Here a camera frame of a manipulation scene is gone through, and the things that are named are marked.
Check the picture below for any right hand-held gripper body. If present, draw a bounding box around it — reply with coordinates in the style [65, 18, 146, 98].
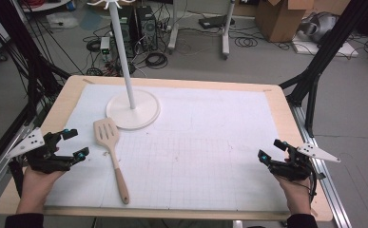
[270, 142, 342, 182]

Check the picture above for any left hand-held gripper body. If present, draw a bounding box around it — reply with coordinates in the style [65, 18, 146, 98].
[6, 127, 75, 175]

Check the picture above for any beige slotted spatula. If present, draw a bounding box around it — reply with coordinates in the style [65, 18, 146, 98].
[93, 117, 130, 205]

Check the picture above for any white hook stand rack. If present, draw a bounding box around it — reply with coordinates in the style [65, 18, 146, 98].
[86, 0, 162, 131]

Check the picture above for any person's right hand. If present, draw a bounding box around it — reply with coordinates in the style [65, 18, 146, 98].
[274, 175, 313, 217]

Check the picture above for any person's left hand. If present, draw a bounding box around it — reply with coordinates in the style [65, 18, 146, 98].
[15, 164, 68, 215]

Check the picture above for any wooden table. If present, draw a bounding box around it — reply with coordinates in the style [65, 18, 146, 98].
[0, 74, 335, 222]

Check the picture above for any white grid mat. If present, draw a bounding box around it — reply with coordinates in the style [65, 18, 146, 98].
[44, 83, 292, 213]

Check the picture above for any small grey power supply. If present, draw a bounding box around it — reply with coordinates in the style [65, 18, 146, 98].
[99, 36, 112, 62]

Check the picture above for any white flat board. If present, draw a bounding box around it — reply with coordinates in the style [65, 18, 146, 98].
[291, 39, 359, 59]

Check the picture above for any white stand leg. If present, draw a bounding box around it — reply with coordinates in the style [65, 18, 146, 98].
[221, 0, 237, 61]
[167, 0, 180, 53]

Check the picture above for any grey bag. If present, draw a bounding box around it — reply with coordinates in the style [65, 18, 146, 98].
[298, 11, 339, 44]

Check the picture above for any brown cardboard box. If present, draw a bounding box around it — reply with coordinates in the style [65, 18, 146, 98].
[255, 0, 316, 44]

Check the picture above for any black computer tower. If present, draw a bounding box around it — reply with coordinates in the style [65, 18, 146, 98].
[135, 5, 159, 52]

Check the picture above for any round white table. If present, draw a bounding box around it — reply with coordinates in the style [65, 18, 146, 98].
[19, 0, 72, 13]

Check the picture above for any black flat device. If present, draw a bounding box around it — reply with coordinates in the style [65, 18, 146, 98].
[198, 14, 236, 30]

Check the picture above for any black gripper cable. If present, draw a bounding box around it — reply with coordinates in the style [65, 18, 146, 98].
[308, 165, 320, 204]

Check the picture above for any aluminium rail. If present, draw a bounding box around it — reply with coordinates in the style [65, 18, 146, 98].
[0, 123, 36, 208]
[290, 104, 353, 228]

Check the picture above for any black metal frame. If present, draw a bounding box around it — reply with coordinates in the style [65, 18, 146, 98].
[0, 0, 72, 179]
[279, 0, 368, 139]

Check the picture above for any coiled black cable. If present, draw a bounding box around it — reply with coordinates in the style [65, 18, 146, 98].
[145, 51, 169, 70]
[234, 36, 259, 48]

